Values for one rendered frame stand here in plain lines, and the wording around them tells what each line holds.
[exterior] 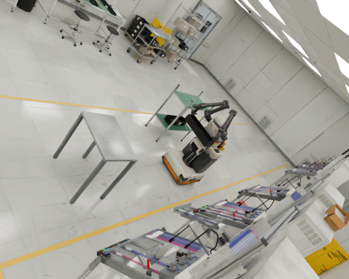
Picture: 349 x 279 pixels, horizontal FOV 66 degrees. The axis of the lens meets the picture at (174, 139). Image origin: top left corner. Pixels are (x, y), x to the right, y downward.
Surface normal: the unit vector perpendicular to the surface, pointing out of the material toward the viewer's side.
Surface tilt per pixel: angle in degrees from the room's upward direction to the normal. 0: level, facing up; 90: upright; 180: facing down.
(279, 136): 90
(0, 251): 0
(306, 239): 90
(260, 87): 90
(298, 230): 90
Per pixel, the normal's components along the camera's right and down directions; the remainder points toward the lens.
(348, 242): -0.58, 0.00
